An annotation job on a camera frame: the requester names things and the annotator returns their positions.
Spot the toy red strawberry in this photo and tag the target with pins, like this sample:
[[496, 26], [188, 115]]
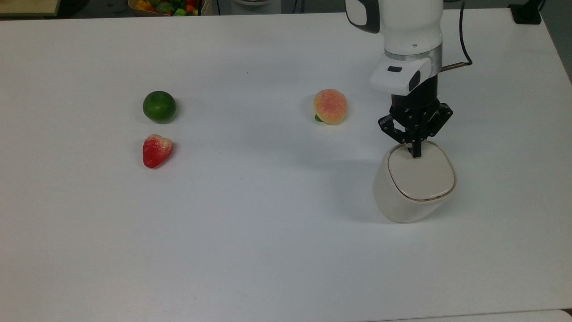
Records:
[[155, 152]]

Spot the black clamp base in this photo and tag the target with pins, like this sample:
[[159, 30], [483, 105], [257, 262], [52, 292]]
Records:
[[526, 12]]

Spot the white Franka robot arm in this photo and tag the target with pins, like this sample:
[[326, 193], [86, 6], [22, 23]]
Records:
[[411, 31]]

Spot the toy peach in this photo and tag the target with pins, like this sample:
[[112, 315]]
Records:
[[330, 106]]

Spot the basket of toy fruit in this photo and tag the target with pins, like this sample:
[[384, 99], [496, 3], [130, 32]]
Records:
[[165, 6]]

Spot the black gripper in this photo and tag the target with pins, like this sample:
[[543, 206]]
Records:
[[415, 107]]

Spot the wooden board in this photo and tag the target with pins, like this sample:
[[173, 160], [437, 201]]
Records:
[[27, 6]]

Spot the toy green lime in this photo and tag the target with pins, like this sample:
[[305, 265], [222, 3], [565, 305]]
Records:
[[159, 106]]

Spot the cream ceramic cup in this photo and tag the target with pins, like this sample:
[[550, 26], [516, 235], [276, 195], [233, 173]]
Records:
[[397, 205]]

